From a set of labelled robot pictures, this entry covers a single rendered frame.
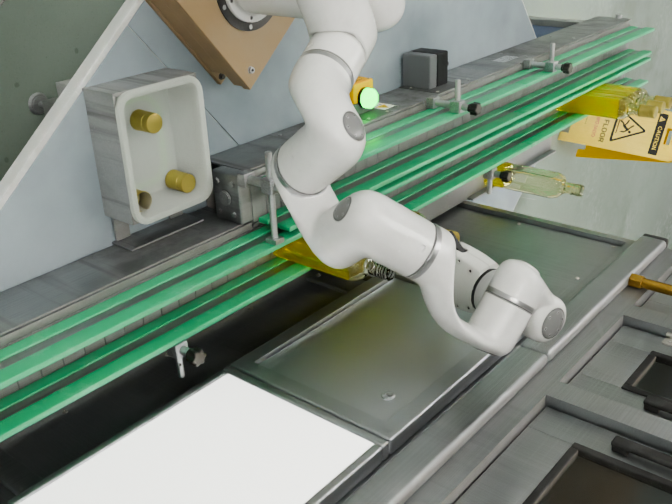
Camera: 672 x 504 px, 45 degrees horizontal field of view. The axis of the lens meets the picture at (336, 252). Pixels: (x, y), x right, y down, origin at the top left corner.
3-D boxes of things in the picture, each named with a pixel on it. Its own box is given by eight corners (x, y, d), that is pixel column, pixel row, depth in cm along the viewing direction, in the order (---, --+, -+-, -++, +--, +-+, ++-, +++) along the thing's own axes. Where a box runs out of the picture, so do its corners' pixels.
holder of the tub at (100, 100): (109, 244, 141) (137, 255, 136) (82, 88, 129) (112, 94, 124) (185, 213, 152) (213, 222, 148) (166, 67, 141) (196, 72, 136)
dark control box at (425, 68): (400, 85, 196) (429, 90, 191) (400, 52, 193) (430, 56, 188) (419, 79, 202) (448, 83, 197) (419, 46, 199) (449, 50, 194)
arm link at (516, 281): (503, 324, 113) (535, 264, 113) (451, 297, 121) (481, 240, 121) (555, 352, 123) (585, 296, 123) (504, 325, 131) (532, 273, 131)
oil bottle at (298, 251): (272, 256, 155) (360, 286, 142) (270, 229, 153) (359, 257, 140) (292, 246, 159) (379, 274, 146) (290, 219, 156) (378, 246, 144)
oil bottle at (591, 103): (555, 110, 237) (651, 125, 221) (556, 91, 235) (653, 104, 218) (563, 106, 241) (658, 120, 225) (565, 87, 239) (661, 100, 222)
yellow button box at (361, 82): (327, 112, 177) (354, 116, 173) (326, 78, 174) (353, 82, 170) (347, 104, 182) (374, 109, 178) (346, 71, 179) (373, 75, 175)
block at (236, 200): (213, 218, 149) (240, 227, 145) (208, 170, 145) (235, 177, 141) (227, 212, 152) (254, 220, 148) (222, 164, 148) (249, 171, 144)
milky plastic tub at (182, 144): (105, 218, 138) (137, 229, 133) (82, 88, 128) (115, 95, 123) (183, 188, 150) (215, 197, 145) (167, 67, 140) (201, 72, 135)
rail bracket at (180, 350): (141, 366, 136) (194, 393, 128) (135, 331, 133) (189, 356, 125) (160, 355, 139) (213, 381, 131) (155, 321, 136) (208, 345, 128)
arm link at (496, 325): (418, 216, 115) (526, 277, 123) (376, 296, 116) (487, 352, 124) (445, 226, 108) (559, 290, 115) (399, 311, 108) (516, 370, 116)
